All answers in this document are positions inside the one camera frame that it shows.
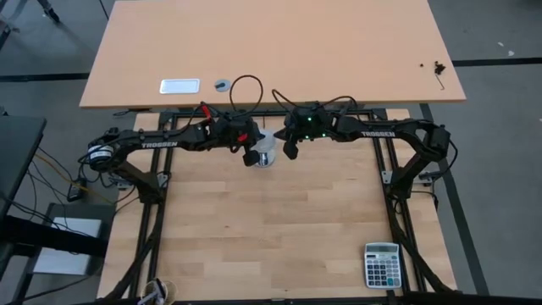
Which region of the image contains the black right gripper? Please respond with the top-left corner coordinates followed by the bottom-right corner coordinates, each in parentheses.
top-left (274, 116), bottom-right (340, 161)

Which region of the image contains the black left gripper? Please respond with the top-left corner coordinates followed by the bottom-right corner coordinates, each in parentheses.
top-left (209, 120), bottom-right (262, 168)

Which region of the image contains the white reflector lightbulb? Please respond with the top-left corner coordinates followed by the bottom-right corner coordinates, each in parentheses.
top-left (252, 129), bottom-right (279, 154)

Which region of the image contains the light wooden desk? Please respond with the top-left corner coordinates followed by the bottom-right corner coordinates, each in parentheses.
top-left (79, 0), bottom-right (467, 110)

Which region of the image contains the silver rectangular desk plate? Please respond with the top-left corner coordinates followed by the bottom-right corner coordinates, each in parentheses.
top-left (158, 78), bottom-right (201, 95)

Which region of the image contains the grey desk calculator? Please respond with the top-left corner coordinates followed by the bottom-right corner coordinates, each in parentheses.
top-left (363, 241), bottom-right (402, 290)

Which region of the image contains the round beige container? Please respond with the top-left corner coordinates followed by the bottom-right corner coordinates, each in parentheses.
top-left (141, 277), bottom-right (177, 305)

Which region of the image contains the black power adapter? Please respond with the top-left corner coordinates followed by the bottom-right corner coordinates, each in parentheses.
top-left (66, 177), bottom-right (88, 202)

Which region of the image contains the silver flat box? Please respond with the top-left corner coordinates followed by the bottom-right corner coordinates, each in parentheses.
top-left (32, 217), bottom-right (103, 276)

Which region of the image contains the black stand beam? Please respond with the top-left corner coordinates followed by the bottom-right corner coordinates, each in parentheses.
top-left (0, 214), bottom-right (108, 258)

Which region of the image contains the black side table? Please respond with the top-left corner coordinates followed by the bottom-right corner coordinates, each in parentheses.
top-left (0, 116), bottom-right (47, 221)

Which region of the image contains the black tripod leg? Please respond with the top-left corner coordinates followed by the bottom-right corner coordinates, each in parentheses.
top-left (36, 0), bottom-right (60, 24)

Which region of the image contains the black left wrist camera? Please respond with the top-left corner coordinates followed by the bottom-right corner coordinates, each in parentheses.
top-left (230, 114), bottom-right (256, 129)

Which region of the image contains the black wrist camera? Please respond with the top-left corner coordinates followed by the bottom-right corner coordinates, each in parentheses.
top-left (291, 106), bottom-right (317, 122)
top-left (230, 114), bottom-right (256, 129)

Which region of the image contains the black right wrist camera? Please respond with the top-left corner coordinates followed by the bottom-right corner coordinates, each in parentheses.
top-left (291, 106), bottom-right (317, 122)

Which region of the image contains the black aluminium table frame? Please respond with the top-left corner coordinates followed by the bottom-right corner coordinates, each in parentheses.
top-left (97, 108), bottom-right (458, 305)

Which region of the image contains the black looped camera cable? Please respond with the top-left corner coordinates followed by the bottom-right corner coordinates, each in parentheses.
top-left (230, 75), bottom-right (264, 116)
top-left (270, 88), bottom-right (359, 114)

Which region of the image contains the silver metal bracket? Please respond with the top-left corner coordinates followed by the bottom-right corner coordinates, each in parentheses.
top-left (108, 175), bottom-right (133, 191)
top-left (411, 169), bottom-right (442, 186)

